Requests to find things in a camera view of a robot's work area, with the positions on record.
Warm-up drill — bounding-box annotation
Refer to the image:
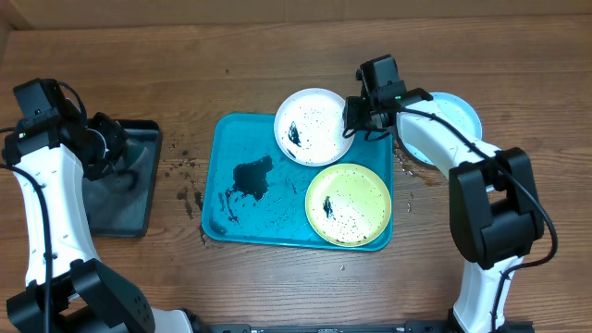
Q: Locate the white plate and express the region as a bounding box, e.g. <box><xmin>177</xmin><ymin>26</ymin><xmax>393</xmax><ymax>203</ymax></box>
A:
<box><xmin>274</xmin><ymin>88</ymin><xmax>354</xmax><ymax>167</ymax></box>

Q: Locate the yellow rimmed plate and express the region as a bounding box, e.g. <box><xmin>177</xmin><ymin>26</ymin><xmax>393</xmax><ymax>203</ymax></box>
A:
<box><xmin>304</xmin><ymin>164</ymin><xmax>392</xmax><ymax>248</ymax></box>

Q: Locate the light blue plate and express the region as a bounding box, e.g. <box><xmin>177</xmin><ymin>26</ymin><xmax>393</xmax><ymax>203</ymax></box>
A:
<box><xmin>402</xmin><ymin>92</ymin><xmax>483</xmax><ymax>167</ymax></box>

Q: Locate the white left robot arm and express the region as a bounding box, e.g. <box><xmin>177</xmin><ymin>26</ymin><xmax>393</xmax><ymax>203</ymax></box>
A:
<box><xmin>1</xmin><ymin>79</ymin><xmax>202</xmax><ymax>333</ymax></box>

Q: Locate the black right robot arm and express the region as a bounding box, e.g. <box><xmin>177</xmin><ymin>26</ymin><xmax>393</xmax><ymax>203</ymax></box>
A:
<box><xmin>343</xmin><ymin>55</ymin><xmax>548</xmax><ymax>332</ymax></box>

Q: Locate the black water tray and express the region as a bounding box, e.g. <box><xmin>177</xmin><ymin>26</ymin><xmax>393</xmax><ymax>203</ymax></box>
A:
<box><xmin>82</xmin><ymin>119</ymin><xmax>162</xmax><ymax>238</ymax></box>

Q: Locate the teal plastic tray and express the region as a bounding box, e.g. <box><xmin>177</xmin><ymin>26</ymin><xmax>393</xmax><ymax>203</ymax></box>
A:
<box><xmin>201</xmin><ymin>112</ymin><xmax>395</xmax><ymax>253</ymax></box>

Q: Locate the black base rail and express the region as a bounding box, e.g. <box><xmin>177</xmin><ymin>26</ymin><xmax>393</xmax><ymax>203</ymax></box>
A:
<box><xmin>122</xmin><ymin>318</ymin><xmax>537</xmax><ymax>333</ymax></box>

